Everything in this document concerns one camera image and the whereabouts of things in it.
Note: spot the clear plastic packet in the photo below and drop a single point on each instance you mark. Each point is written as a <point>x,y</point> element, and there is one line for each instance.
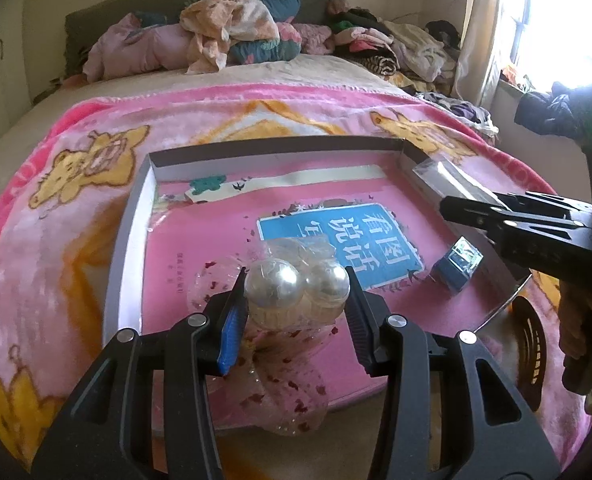
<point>440,175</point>

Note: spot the small blue box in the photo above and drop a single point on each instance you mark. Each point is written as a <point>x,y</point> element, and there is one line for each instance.
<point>458,265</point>

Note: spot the grey cardboard tray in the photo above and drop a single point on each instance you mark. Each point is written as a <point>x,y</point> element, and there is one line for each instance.
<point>126,260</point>

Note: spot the beige bed sheet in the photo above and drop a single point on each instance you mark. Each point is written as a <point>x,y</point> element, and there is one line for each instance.
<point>126,85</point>

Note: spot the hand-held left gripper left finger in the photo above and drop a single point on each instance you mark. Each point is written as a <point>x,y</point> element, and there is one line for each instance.
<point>231,330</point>

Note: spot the window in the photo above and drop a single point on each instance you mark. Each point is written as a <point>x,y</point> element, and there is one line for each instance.
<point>550,15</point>

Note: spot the dark blue floral quilt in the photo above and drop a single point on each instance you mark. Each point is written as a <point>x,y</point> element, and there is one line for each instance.
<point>266,50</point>

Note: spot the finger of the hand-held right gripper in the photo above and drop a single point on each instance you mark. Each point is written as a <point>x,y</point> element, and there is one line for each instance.
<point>475,212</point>
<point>550,202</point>

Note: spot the cream curtain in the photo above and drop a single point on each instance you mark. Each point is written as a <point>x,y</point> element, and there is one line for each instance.
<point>478,25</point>

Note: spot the brown hair clip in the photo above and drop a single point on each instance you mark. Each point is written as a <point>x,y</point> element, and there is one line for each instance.
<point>528,330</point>

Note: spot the peach floral cloth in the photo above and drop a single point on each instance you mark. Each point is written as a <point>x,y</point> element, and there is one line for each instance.
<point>226,20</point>

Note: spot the dark garment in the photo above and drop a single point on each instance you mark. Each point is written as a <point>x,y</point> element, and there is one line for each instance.
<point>550,110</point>

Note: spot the pile of clothes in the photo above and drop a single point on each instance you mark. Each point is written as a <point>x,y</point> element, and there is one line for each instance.
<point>390,45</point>

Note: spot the basket of clothes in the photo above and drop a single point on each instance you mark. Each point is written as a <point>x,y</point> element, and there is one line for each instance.
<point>455,107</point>

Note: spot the person's right hand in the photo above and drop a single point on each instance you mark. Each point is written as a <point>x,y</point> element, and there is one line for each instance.
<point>583,340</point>

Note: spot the pink printed blanket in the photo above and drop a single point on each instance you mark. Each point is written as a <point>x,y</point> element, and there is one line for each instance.
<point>66,220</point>

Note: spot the pink quilt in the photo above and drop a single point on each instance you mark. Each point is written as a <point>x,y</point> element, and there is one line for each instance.
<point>136,47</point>

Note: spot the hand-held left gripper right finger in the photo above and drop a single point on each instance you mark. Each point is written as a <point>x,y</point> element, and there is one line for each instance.
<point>363,325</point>

